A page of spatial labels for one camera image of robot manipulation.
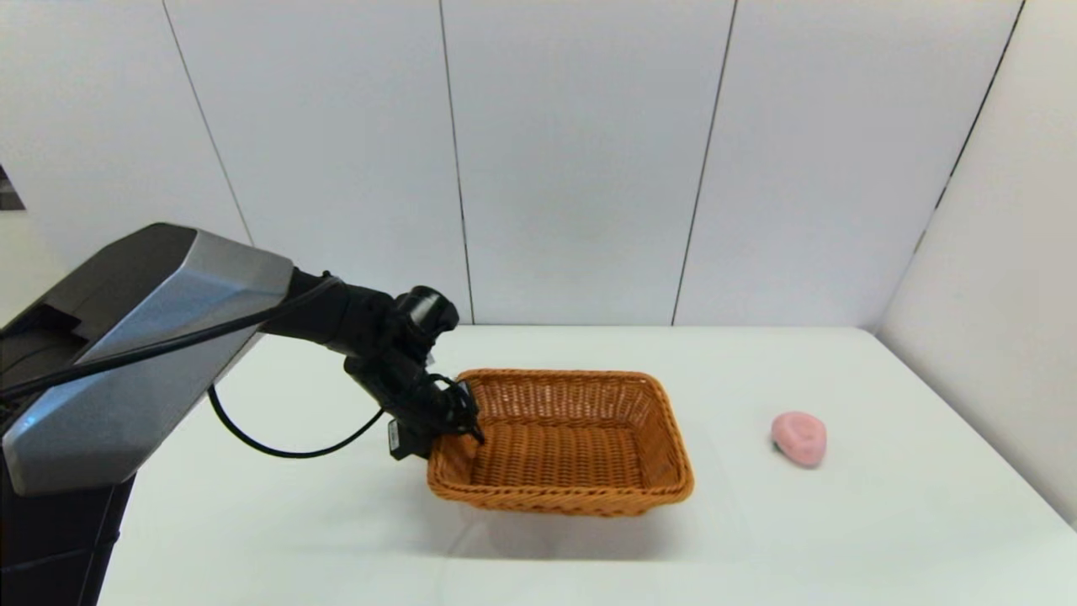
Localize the orange woven wicker basket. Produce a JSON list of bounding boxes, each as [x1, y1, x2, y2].
[[427, 368, 696, 517]]

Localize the pink peach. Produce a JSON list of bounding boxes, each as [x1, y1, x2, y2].
[[771, 411, 827, 468]]

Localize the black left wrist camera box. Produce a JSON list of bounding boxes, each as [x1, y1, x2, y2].
[[386, 418, 434, 461]]

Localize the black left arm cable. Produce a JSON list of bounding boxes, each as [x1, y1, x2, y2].
[[0, 274, 388, 460]]

